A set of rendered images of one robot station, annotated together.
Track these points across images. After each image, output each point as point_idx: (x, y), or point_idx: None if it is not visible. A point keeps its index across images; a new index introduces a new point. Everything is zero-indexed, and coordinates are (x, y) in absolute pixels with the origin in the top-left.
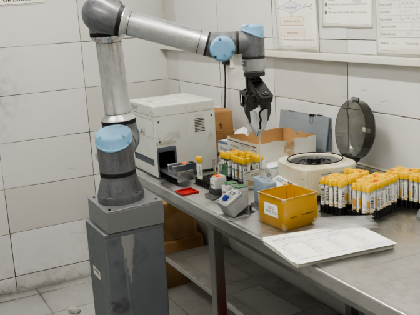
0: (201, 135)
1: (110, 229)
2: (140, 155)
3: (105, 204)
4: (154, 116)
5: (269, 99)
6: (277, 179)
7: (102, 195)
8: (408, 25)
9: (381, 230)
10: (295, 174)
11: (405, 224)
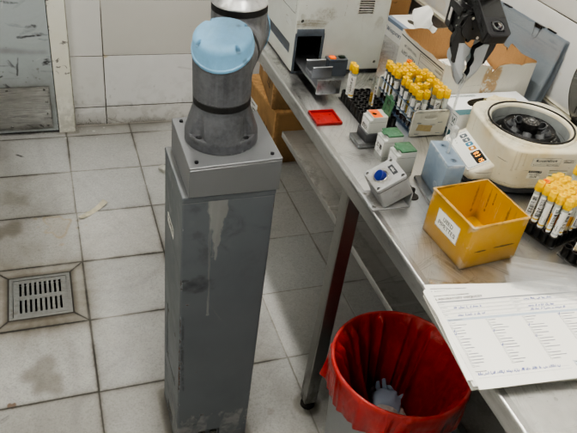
0: (366, 21)
1: (192, 191)
2: (273, 25)
3: (193, 147)
4: None
5: (501, 39)
6: (464, 137)
7: (191, 131)
8: None
9: None
10: (496, 148)
11: None
